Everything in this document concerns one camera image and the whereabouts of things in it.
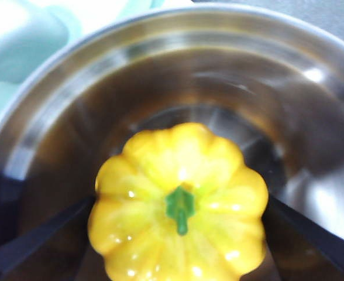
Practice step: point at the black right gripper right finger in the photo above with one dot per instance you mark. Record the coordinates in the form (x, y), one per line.
(312, 243)

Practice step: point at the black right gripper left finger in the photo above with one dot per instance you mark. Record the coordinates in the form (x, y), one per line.
(28, 238)

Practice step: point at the yellow toy pumpkin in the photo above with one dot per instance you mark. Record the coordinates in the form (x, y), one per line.
(178, 210)

